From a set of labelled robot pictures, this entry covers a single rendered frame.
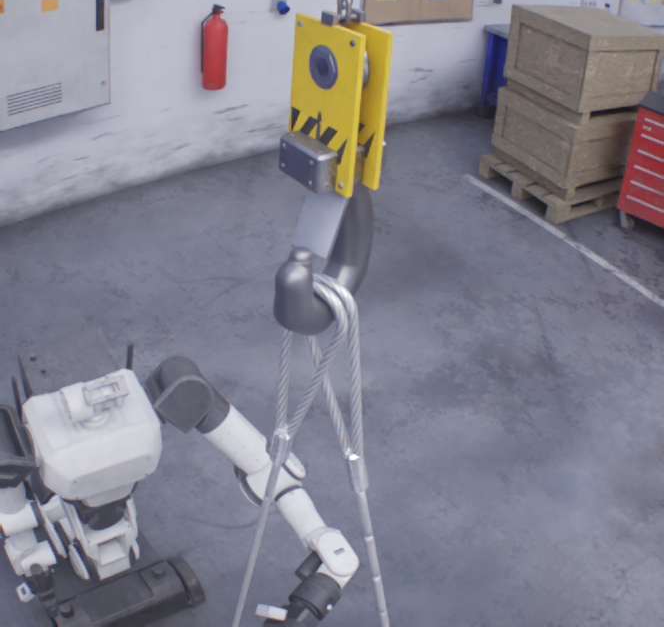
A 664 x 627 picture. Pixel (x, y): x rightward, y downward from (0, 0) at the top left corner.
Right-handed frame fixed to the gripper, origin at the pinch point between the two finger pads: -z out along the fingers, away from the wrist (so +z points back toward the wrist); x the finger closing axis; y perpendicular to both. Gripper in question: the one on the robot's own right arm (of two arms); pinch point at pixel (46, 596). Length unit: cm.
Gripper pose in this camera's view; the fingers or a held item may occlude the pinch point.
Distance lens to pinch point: 216.0
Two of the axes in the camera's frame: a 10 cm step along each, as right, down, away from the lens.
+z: 1.3, -7.7, -6.2
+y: 8.3, -2.6, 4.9
